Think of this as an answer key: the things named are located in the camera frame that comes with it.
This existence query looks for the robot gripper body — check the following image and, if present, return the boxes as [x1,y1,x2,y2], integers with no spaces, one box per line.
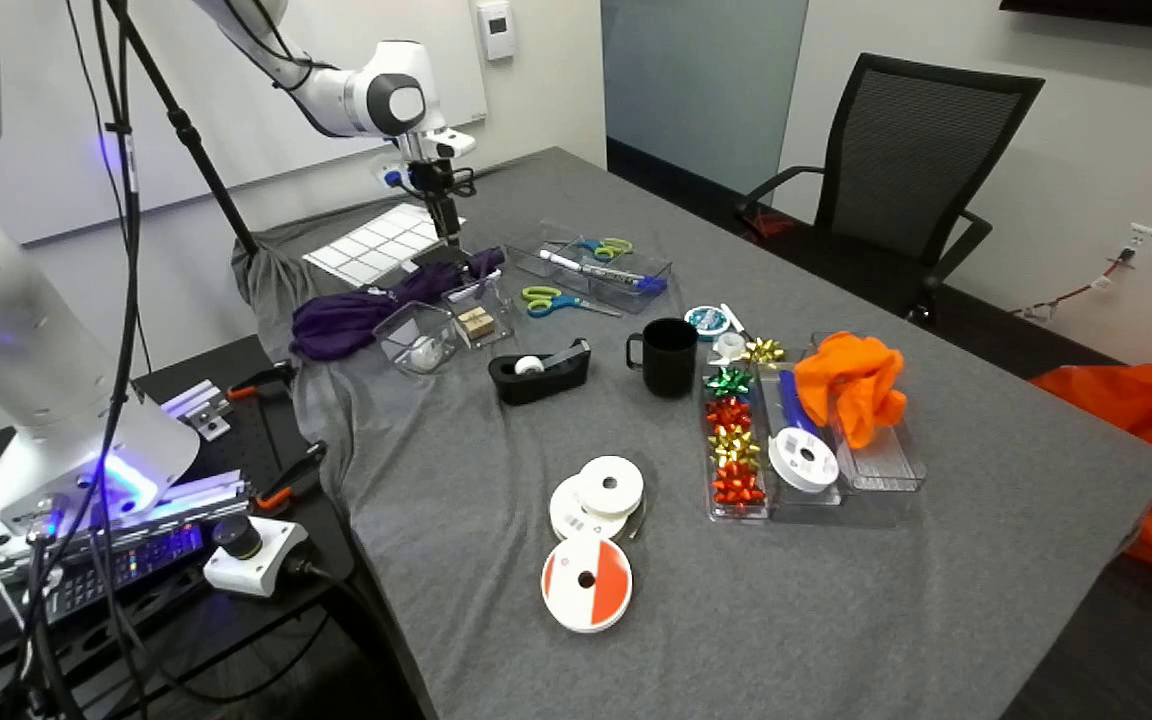
[405,154,474,208]

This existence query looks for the purple cloth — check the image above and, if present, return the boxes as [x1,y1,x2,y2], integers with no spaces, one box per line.
[287,242,507,369]

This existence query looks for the white storage tray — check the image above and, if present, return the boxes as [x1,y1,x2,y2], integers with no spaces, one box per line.
[299,200,444,290]

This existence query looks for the clear box with notes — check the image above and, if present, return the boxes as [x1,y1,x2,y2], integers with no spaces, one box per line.
[449,279,525,353]

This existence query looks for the clear plastic box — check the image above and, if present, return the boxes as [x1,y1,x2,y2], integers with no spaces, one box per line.
[370,297,468,374]

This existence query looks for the green blue scissors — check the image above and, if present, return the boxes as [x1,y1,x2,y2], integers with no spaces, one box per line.
[571,231,641,265]
[514,279,627,322]

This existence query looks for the clear organizer tray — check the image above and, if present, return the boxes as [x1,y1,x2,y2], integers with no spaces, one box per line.
[514,222,676,317]

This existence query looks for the black tape dispenser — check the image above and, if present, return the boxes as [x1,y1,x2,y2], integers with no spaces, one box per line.
[485,336,594,407]

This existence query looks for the black tripod pole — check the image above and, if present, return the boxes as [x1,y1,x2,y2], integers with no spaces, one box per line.
[90,0,266,257]

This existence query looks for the black mug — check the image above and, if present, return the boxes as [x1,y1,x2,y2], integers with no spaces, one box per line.
[619,317,698,399]

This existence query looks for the blue white tape dispenser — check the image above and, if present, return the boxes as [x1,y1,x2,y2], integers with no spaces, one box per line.
[681,300,749,340]

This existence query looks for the green gift bow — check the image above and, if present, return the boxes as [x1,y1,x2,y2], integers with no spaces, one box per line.
[704,364,754,399]

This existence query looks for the red gift bow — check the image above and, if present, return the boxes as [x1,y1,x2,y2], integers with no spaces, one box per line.
[707,458,769,513]
[704,395,760,430]

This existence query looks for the gold gift bow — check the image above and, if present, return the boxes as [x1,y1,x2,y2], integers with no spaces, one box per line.
[743,333,792,370]
[707,429,762,473]

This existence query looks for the clear box of bows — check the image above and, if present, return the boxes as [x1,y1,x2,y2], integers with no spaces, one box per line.
[695,364,777,525]

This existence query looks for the orange white ribbon spool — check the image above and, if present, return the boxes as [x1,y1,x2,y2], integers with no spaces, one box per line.
[534,532,641,637]

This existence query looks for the orange cloth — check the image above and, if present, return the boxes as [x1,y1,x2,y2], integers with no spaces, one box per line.
[792,333,910,453]

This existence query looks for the black office chair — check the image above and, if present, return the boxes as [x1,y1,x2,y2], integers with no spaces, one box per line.
[730,50,1049,322]

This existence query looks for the clear ribbon box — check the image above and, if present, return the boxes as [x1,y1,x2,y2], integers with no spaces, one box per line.
[760,369,927,513]

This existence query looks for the grey tablecloth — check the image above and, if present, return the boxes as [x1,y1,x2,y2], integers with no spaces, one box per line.
[227,143,1152,720]

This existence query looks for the white wall thermostat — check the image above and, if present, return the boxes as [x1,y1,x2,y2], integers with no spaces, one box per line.
[472,0,521,63]

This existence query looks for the orange handled clamp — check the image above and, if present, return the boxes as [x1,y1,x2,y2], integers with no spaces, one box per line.
[250,442,327,515]
[222,364,295,402]

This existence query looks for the black hanging cable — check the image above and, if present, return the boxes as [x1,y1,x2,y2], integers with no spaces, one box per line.
[10,0,150,720]

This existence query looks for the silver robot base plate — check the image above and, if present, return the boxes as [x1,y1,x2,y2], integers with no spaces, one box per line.
[0,395,250,591]

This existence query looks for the black wall television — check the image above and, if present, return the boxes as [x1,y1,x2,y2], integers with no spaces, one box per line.
[994,0,1152,36]

